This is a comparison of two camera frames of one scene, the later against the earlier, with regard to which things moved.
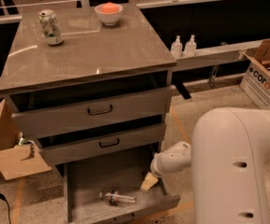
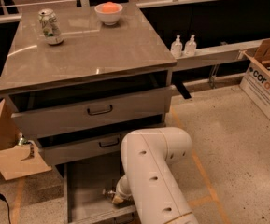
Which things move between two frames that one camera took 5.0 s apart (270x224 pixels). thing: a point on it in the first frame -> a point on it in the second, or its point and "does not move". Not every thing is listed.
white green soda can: [50, 27] does not move
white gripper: [158, 168] -> [120, 190]
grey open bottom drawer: [83, 184] does not move
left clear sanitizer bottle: [177, 49] does not move
